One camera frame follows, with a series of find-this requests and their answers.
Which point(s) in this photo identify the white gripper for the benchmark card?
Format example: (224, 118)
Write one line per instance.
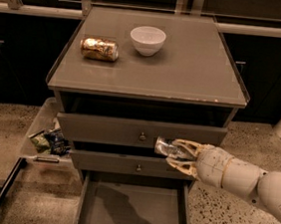
(210, 165)

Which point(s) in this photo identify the silver blue redbull can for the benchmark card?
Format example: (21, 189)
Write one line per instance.
(166, 148)

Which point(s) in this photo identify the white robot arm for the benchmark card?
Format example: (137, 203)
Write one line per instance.
(259, 187)

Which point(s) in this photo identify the grey bottom drawer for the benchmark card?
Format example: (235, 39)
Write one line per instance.
(112, 198)

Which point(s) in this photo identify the grey drawer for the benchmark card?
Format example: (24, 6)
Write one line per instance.
(133, 132)
(124, 163)
(112, 198)

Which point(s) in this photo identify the grey drawer cabinet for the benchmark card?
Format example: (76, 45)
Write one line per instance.
(191, 79)

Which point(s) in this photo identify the grey middle drawer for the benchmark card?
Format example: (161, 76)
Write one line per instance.
(124, 163)

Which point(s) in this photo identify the grey top drawer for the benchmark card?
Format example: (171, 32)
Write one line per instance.
(133, 132)

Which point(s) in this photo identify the gold soda can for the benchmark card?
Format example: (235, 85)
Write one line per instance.
(99, 49)

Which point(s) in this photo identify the white ceramic bowl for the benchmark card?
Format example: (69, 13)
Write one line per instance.
(147, 40)

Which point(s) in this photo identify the dark blue snack bag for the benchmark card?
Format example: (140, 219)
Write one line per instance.
(58, 144)

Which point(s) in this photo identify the clear plastic storage bin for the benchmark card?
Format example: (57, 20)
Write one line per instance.
(44, 120)

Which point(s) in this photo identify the green snack bag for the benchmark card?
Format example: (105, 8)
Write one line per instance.
(40, 142)

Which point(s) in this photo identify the metal window railing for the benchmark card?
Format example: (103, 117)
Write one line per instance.
(41, 7)

